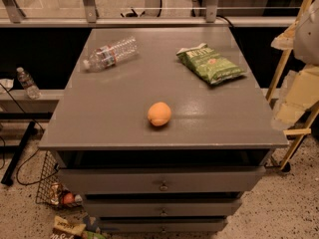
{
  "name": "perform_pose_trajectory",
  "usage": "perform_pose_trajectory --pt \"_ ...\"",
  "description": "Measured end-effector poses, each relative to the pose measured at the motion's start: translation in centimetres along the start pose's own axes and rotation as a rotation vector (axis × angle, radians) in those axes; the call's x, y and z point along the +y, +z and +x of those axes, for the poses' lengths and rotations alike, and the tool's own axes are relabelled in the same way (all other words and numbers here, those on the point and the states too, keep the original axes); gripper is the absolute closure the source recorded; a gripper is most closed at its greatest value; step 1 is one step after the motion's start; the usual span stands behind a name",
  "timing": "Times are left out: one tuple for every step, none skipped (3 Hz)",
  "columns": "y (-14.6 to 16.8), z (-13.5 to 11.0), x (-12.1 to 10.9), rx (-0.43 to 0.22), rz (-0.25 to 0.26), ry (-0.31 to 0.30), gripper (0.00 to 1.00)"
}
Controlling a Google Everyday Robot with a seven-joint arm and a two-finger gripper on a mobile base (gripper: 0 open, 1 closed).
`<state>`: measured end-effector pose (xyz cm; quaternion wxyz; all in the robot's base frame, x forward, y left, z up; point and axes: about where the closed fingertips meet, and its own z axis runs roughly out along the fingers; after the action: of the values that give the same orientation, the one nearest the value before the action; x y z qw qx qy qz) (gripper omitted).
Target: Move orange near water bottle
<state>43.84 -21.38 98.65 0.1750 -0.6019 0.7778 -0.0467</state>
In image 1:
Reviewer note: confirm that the orange fruit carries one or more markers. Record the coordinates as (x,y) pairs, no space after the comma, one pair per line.
(159,114)

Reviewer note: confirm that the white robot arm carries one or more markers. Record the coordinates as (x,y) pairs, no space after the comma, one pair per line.
(306,40)

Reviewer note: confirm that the clear plastic water bottle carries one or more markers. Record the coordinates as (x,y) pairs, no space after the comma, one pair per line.
(110,55)

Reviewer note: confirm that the small water bottle on ledge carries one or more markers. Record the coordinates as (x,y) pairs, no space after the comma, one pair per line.
(28,84)

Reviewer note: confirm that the green chip bag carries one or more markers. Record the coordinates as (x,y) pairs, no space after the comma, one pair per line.
(208,64)

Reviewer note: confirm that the grey drawer cabinet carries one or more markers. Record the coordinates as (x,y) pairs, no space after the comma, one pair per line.
(151,147)

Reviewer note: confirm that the snack bag on floor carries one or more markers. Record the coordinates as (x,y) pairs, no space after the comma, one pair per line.
(86,229)

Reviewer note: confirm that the yellow wooden ladder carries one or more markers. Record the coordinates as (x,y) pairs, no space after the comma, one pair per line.
(298,104)

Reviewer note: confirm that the black metal stand leg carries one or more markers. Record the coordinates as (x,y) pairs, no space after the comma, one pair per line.
(7,177)

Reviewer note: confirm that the metal window railing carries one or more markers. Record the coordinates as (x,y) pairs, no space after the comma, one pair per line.
(100,13)

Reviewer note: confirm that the wire basket on floor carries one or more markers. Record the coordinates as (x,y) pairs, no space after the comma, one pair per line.
(51,191)

